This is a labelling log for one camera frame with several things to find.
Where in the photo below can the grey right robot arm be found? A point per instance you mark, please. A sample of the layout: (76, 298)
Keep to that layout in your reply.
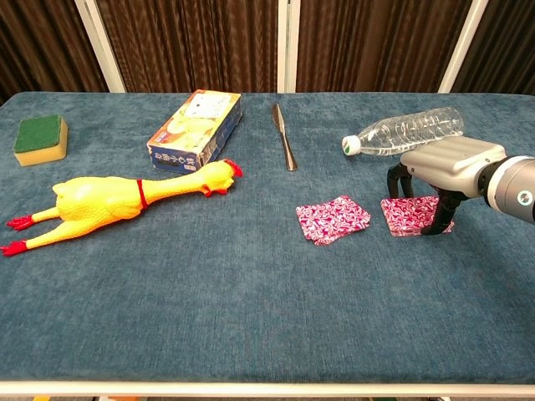
(512, 188)

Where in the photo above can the clear plastic water bottle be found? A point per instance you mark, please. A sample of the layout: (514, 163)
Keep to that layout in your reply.
(397, 133)

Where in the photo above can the white upright frame post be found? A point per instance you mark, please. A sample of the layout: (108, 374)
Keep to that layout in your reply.
(288, 46)

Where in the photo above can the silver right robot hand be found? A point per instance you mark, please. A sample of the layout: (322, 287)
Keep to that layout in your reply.
(453, 165)

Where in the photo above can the white table edge rail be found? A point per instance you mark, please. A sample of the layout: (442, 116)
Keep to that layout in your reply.
(267, 388)

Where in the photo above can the brown pleated curtain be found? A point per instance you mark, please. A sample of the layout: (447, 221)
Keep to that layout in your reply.
(188, 42)

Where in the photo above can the green and yellow sponge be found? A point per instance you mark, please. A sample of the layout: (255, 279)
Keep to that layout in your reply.
(38, 134)

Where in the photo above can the yellow rubber chicken toy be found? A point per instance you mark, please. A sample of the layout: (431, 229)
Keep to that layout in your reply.
(96, 200)

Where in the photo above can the blue tablecloth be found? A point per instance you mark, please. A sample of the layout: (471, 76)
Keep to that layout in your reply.
(267, 292)

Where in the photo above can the pink patterned card pile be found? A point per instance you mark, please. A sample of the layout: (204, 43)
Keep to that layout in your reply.
(332, 219)
(407, 215)

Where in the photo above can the metal table knife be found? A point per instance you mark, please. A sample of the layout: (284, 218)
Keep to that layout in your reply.
(285, 142)

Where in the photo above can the blue printed cardboard box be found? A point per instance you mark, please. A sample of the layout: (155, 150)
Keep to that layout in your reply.
(193, 130)

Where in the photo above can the white slanted frame post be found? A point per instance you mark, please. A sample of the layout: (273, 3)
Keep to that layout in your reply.
(100, 46)
(463, 46)

